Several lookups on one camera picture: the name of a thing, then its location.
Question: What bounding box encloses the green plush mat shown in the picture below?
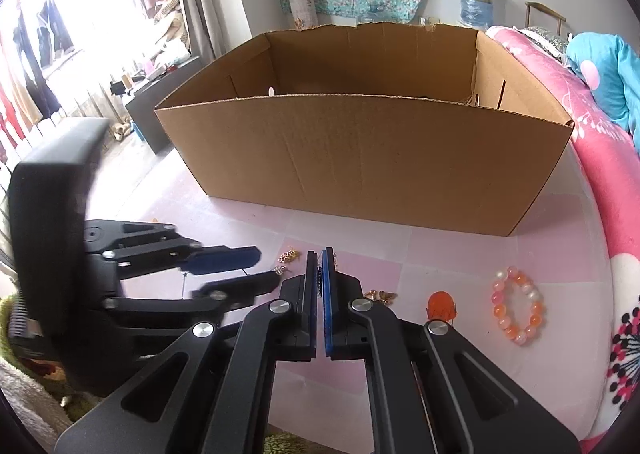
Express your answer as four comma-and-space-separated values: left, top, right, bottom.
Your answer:
262, 431, 301, 454

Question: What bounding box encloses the orange striped balloon sticker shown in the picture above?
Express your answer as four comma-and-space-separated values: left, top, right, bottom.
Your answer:
426, 290, 458, 322

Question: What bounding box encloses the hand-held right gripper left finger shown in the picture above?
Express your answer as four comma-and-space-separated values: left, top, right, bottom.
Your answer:
54, 250, 321, 454

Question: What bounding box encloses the pink printed blanket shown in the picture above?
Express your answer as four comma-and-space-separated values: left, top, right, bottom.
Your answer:
485, 25, 640, 440

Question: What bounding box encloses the pair of beige shoes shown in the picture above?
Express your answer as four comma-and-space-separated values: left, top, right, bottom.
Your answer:
107, 119, 136, 142

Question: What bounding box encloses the grey lace pillow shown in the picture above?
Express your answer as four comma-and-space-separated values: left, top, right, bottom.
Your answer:
522, 26, 571, 54

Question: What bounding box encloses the wooden chair frame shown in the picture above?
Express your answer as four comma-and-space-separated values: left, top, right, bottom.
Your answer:
525, 2, 568, 37

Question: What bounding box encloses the dark low cabinet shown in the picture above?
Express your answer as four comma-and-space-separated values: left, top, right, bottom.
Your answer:
125, 56, 206, 155

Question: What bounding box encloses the large cardboard box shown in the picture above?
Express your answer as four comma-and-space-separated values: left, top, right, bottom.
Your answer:
154, 21, 576, 237

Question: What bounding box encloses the small pink orange bead bracelet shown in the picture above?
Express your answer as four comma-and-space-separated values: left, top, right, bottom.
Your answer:
491, 266, 546, 346

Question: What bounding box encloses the blue water cooler bottle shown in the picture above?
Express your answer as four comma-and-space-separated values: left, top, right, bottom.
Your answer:
459, 0, 496, 32

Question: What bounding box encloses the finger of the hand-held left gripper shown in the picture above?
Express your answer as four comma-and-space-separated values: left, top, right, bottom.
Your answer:
101, 272, 282, 323
85, 219, 263, 281

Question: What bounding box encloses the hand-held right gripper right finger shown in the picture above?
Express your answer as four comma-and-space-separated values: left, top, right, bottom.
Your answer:
322, 247, 582, 454

